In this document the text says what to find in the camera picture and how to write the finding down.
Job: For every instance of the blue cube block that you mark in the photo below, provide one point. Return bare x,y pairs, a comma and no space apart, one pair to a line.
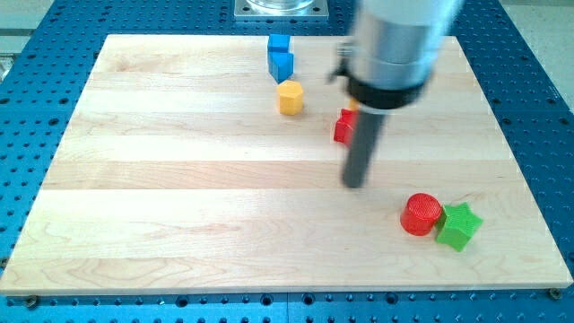
279,43

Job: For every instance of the red cylinder block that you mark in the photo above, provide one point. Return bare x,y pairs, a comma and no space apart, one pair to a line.
420,214

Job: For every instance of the wooden board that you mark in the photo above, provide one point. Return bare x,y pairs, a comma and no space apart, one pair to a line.
178,174

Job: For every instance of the yellow hexagon block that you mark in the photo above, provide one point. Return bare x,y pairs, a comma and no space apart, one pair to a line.
290,98

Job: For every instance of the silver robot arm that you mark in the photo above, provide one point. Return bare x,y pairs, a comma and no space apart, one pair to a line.
387,63

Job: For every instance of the yellow heart block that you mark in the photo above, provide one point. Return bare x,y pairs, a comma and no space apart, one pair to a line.
353,105

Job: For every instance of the red star block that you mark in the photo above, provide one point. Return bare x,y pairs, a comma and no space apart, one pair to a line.
344,126

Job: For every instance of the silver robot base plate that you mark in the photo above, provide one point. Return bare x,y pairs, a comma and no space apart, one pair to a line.
280,9

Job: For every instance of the blue pentagon block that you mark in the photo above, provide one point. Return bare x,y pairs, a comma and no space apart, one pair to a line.
280,65

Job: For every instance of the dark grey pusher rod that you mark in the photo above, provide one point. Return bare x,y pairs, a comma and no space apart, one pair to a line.
364,140

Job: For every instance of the green star block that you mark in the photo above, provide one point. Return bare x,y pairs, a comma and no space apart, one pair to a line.
457,225

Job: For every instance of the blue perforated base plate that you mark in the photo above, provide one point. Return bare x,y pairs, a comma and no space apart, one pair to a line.
46,80

